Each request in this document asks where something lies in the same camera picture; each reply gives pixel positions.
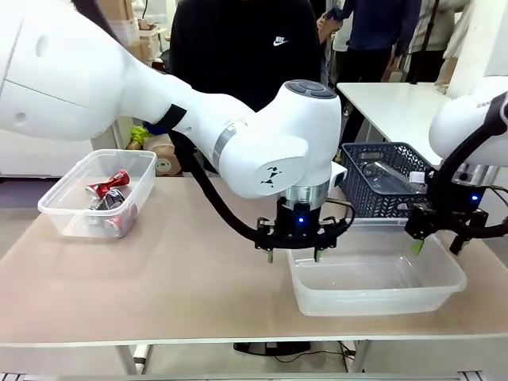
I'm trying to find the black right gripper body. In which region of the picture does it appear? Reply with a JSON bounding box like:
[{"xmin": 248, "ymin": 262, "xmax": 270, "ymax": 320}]
[{"xmin": 433, "ymin": 182, "xmax": 488, "ymax": 224}]

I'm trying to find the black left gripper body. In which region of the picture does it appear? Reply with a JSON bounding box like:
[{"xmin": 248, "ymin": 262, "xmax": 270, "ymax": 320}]
[{"xmin": 275, "ymin": 196, "xmax": 326, "ymax": 242}]

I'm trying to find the clear bottle with white label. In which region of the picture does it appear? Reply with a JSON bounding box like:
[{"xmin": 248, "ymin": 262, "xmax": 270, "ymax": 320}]
[{"xmin": 408, "ymin": 170, "xmax": 430, "ymax": 188}]

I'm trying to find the black plastic mesh basket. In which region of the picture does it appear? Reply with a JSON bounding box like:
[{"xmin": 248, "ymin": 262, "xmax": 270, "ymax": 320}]
[{"xmin": 341, "ymin": 141, "xmax": 437, "ymax": 219}]

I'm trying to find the clear plastic bottle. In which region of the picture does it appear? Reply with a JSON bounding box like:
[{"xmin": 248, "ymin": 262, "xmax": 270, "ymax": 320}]
[{"xmin": 362, "ymin": 158, "xmax": 416, "ymax": 192}]

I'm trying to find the red white drink can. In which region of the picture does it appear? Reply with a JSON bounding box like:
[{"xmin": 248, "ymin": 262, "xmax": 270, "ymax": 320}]
[{"xmin": 104, "ymin": 201, "xmax": 140, "ymax": 238}]

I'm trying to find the crushed silver drink can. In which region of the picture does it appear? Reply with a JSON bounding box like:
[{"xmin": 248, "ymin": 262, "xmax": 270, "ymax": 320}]
[{"xmin": 92, "ymin": 189, "xmax": 129, "ymax": 212}]

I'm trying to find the crushed red drink can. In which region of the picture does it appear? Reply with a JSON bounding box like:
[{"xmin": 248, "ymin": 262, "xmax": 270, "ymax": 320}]
[{"xmin": 86, "ymin": 169, "xmax": 133, "ymax": 199}]

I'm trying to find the clear plastic container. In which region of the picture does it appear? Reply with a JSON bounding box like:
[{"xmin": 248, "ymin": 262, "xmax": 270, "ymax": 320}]
[
  {"xmin": 37, "ymin": 149, "xmax": 158, "ymax": 240},
  {"xmin": 286, "ymin": 221, "xmax": 468, "ymax": 318}
]

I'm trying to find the black stand base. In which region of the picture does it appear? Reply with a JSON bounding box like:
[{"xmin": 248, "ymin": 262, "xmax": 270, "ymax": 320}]
[{"xmin": 233, "ymin": 341, "xmax": 311, "ymax": 357}]

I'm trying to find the white side table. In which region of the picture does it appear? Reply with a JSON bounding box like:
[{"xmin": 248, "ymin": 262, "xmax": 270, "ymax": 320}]
[{"xmin": 336, "ymin": 82, "xmax": 454, "ymax": 166}]

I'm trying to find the beige mannequin torso lying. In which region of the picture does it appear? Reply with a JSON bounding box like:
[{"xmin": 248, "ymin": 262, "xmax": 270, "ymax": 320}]
[{"xmin": 152, "ymin": 133, "xmax": 180, "ymax": 178}]

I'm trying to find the yellow-green garment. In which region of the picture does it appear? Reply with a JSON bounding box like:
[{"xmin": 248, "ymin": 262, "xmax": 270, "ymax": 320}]
[{"xmin": 128, "ymin": 125, "xmax": 152, "ymax": 151}]

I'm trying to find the white table leg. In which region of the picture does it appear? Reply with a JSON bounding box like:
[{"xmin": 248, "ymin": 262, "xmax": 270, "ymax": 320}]
[{"xmin": 133, "ymin": 343, "xmax": 155, "ymax": 376}]

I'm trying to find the person in grey top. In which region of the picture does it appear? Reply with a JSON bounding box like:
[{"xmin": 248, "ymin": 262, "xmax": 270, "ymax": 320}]
[{"xmin": 407, "ymin": 0, "xmax": 474, "ymax": 85}]

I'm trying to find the person in black top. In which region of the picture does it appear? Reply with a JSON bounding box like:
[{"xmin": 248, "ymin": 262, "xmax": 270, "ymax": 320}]
[{"xmin": 169, "ymin": 0, "xmax": 323, "ymax": 175}]

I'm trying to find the person in navy jacket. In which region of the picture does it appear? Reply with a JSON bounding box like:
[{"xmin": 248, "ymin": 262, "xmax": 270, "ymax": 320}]
[{"xmin": 316, "ymin": 0, "xmax": 422, "ymax": 144}]

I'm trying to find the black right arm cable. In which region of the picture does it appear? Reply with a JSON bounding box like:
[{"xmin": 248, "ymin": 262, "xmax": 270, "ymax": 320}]
[{"xmin": 426, "ymin": 90, "xmax": 508, "ymax": 241}]

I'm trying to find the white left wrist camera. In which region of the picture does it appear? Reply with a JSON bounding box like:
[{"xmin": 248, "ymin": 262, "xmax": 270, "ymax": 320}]
[{"xmin": 330, "ymin": 162, "xmax": 349, "ymax": 188}]

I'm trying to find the black floor cable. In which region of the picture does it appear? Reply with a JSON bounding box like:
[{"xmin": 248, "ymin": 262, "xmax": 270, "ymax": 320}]
[{"xmin": 273, "ymin": 341, "xmax": 359, "ymax": 365}]

